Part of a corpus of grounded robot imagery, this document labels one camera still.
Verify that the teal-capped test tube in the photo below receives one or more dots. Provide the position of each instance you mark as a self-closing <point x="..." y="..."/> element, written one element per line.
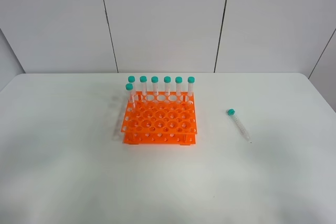
<point x="244" y="133"/>

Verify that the front-left racked test tube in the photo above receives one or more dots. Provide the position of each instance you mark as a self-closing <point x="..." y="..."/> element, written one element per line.
<point x="130" y="88"/>

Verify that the row test tube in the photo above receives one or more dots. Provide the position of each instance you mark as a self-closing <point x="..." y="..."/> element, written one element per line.
<point x="143" y="80"/>
<point x="155" y="81"/>
<point x="167" y="85"/>
<point x="131" y="80"/>
<point x="190" y="90"/>
<point x="178" y="82"/>

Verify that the orange test tube rack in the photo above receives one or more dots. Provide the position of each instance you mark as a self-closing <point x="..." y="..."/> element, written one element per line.
<point x="160" y="119"/>

